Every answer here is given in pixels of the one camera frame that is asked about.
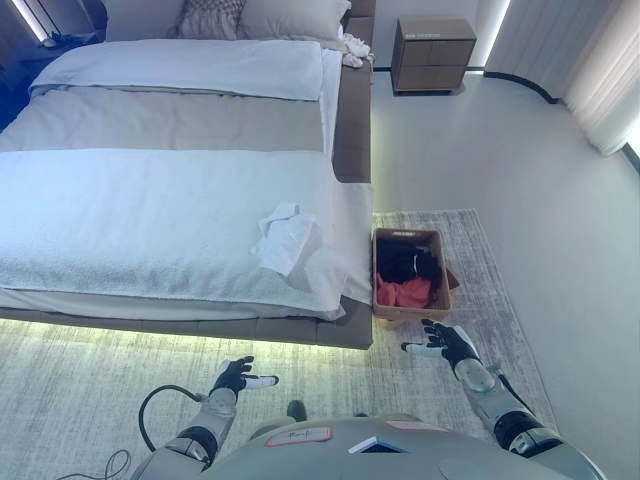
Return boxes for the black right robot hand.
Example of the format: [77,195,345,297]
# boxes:
[401,318,474,370]

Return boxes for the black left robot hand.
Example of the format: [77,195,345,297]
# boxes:
[208,355,279,400]

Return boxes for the white garment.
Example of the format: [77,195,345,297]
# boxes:
[249,201,327,277]

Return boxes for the cardboard box with clothes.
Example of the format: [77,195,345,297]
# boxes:
[371,227,461,322]

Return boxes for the red clothes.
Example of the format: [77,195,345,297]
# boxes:
[375,273,433,309]

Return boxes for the black clothes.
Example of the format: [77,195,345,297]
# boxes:
[375,238,449,297]

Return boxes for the silver robot torso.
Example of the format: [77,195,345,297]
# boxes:
[202,413,607,480]

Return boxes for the grey patterned rug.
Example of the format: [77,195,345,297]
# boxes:
[0,208,560,480]

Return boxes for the white textured blanket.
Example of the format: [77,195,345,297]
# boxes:
[0,148,374,322]

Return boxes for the white and beige duvet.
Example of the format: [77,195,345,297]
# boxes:
[0,39,332,153]

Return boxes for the brown wooden nightstand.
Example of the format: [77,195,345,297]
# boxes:
[390,15,478,97]

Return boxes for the crumpled white cloth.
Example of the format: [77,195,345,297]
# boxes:
[340,31,375,70]

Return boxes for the light sheer curtain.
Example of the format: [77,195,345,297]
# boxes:
[481,0,640,157]

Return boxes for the beige pillow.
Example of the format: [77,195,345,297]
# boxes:
[236,0,353,52]

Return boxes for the checked patterned pillow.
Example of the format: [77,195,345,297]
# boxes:
[171,0,249,41]

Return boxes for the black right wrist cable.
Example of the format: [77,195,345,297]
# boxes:
[489,362,532,407]

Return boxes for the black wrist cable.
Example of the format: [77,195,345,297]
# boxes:
[138,383,212,452]
[489,362,532,407]

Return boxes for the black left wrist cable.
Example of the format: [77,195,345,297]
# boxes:
[138,383,212,452]

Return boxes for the thin black floor cable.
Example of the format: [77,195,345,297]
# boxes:
[101,448,133,480]

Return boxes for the brown bed frame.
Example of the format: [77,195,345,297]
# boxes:
[0,0,377,352]

